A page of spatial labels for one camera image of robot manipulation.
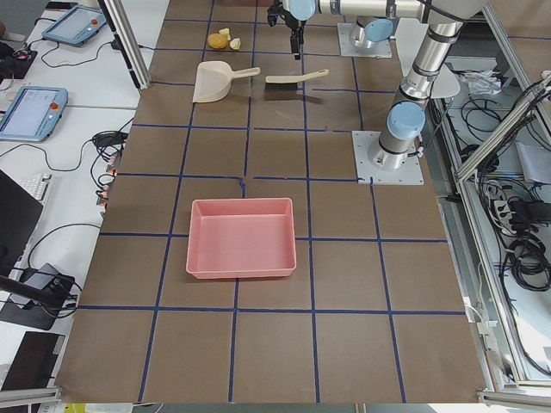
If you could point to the pale torn bread chunk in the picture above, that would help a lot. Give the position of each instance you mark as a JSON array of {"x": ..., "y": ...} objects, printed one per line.
[{"x": 224, "y": 32}]

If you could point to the aluminium frame post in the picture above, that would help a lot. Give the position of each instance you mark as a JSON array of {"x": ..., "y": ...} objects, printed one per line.
[{"x": 116, "y": 18}]

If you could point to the white power strip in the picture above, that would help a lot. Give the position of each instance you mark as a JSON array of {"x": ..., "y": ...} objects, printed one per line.
[{"x": 502, "y": 216}]

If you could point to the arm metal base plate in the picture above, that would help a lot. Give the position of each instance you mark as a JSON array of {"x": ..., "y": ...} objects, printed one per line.
[
  {"x": 380, "y": 51},
  {"x": 378, "y": 167}
]

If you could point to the blue teach pendant near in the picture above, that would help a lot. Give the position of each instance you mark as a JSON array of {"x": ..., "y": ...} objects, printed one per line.
[{"x": 33, "y": 114}]

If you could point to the pink plastic bin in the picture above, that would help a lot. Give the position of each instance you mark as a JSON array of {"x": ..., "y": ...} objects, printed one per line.
[{"x": 241, "y": 238}]

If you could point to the beige hand brush black bristles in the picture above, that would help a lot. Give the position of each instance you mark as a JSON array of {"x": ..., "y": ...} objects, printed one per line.
[{"x": 290, "y": 82}]

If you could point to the blue teach pendant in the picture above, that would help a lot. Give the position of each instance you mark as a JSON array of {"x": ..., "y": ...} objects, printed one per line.
[
  {"x": 76, "y": 26},
  {"x": 33, "y": 114}
]

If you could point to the brown potato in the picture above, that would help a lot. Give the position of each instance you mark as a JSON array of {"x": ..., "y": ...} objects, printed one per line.
[{"x": 217, "y": 41}]

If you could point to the black laptop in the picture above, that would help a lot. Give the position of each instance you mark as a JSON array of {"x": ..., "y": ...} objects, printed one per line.
[{"x": 20, "y": 214}]

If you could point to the beige plastic dustpan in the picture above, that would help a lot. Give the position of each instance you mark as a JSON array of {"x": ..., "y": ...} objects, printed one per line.
[{"x": 214, "y": 79}]

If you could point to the pale bread chunk with crust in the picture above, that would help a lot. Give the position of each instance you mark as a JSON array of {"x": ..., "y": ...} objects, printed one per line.
[{"x": 235, "y": 44}]

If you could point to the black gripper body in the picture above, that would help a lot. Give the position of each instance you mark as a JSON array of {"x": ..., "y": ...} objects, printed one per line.
[{"x": 295, "y": 30}]

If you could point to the blue teach pendant far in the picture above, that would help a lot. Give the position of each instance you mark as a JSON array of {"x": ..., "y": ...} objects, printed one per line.
[{"x": 76, "y": 26}]

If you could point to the crumpled white paper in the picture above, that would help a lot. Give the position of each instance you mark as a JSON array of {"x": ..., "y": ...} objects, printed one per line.
[{"x": 482, "y": 82}]

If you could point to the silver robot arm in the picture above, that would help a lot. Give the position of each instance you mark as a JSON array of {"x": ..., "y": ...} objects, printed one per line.
[
  {"x": 370, "y": 31},
  {"x": 406, "y": 117}
]

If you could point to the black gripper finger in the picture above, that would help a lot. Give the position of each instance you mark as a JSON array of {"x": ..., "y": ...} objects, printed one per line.
[
  {"x": 297, "y": 43},
  {"x": 292, "y": 43}
]

